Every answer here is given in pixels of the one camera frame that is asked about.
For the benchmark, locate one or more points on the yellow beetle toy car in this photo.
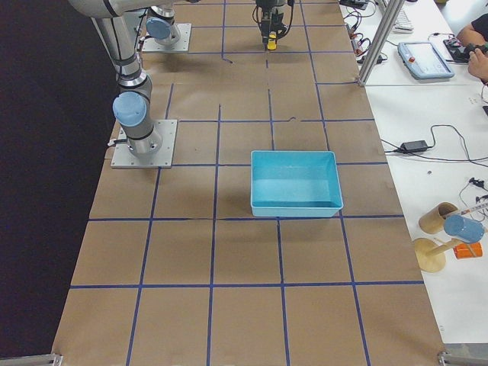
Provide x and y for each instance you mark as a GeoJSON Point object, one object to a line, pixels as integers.
{"type": "Point", "coordinates": [271, 43]}

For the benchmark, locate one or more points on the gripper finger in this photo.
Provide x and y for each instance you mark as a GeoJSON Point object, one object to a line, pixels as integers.
{"type": "Point", "coordinates": [265, 27]}
{"type": "Point", "coordinates": [281, 30]}

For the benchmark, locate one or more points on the brown paper table cover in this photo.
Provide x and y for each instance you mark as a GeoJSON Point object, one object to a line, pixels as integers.
{"type": "Point", "coordinates": [174, 269]}

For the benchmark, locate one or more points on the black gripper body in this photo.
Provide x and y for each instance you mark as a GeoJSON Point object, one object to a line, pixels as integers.
{"type": "Point", "coordinates": [268, 8]}

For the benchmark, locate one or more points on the wooden cup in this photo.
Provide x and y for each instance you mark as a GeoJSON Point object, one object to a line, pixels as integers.
{"type": "Point", "coordinates": [433, 221]}

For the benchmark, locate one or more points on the person forearm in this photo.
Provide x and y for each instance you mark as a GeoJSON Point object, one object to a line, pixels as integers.
{"type": "Point", "coordinates": [476, 33]}

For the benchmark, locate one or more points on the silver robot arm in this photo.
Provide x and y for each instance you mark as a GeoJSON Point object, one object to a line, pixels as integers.
{"type": "Point", "coordinates": [166, 13]}
{"type": "Point", "coordinates": [131, 107]}

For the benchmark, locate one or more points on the wooden stand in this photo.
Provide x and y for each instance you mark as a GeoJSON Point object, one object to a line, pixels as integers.
{"type": "Point", "coordinates": [430, 255]}

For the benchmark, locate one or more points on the orange plastic cup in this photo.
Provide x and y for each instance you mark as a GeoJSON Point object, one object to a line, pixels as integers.
{"type": "Point", "coordinates": [473, 250]}

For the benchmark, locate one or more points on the black power adapter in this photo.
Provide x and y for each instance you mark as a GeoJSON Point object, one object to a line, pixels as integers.
{"type": "Point", "coordinates": [417, 146]}

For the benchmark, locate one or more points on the black game controller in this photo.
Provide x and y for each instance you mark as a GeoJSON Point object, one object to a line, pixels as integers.
{"type": "Point", "coordinates": [458, 52]}

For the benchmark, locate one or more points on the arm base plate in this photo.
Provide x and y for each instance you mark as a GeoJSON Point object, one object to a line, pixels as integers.
{"type": "Point", "coordinates": [183, 42]}
{"type": "Point", "coordinates": [167, 148]}

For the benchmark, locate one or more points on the teach pendant tablet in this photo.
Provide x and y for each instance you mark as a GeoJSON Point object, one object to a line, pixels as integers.
{"type": "Point", "coordinates": [423, 61]}

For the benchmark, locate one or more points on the blue plastic cup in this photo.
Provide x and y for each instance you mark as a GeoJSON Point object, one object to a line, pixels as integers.
{"type": "Point", "coordinates": [464, 229]}

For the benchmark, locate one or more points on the aluminium frame post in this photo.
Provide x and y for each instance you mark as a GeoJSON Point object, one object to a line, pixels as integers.
{"type": "Point", "coordinates": [384, 28]}

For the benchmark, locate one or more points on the white keyboard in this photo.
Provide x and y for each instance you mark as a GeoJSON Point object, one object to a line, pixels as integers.
{"type": "Point", "coordinates": [402, 24]}

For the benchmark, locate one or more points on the light blue plastic bin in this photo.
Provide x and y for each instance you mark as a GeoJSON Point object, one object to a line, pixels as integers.
{"type": "Point", "coordinates": [295, 184]}

